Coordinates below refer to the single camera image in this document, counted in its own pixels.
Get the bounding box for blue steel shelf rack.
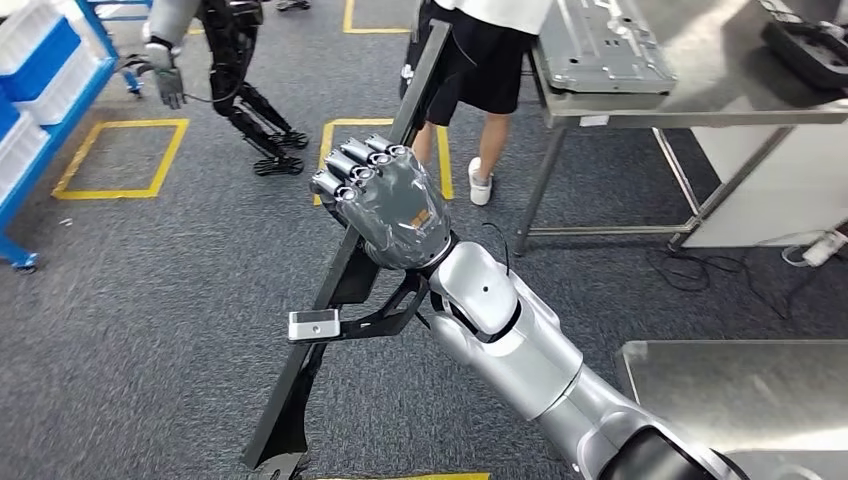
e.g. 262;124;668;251
0;0;145;274

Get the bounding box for black humanoid robot body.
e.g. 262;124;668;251
197;0;310;178

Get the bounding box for grey bystander robot hand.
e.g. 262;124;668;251
146;42;189;111

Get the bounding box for stamped grey metal plate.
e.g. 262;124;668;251
539;0;679;96

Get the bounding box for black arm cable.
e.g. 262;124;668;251
480;221;512;278

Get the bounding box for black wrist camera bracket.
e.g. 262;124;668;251
336;270;433;342

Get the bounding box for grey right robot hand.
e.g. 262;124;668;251
308;133;459;272

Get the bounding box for stainless steel workbench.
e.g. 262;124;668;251
515;0;848;258
614;339;848;480

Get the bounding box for black floor cables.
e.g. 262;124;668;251
644;228;848;323

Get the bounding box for white floor power strip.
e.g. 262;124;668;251
781;227;848;269

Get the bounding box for long black plastic part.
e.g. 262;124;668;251
241;17;453;474

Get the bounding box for person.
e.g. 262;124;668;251
398;0;555;207

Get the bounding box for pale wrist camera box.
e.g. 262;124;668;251
287;307;342;344

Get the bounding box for white plastic bin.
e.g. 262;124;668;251
0;107;52;201
0;0;69;75
13;40;102;128

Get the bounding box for blue plastic bin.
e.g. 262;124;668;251
0;84;22;145

